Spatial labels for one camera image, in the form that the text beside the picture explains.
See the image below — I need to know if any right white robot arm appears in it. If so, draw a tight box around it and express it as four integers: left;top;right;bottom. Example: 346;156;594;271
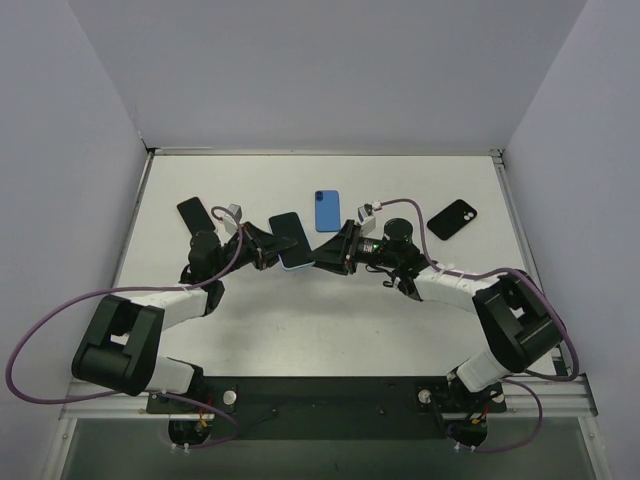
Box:
311;218;562;393

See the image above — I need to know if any light blue cased phone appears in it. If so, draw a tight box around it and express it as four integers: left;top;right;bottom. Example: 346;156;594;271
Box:
268;212;314;271

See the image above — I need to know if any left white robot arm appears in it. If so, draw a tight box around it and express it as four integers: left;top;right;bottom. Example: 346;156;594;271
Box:
71;222;296;412

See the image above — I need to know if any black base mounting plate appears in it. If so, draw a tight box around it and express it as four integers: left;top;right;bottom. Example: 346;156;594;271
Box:
146;376;506;440

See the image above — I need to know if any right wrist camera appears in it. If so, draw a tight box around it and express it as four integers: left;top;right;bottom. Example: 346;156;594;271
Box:
357;201;382;235

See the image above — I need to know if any aluminium front rail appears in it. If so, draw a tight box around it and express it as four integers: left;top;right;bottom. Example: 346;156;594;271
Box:
61;376;599;419

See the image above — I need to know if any beige cased phone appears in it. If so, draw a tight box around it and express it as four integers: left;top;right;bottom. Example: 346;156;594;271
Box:
176;197;216;236

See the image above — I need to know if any black phone case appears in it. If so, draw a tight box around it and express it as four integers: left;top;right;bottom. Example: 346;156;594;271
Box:
426;199;478;241

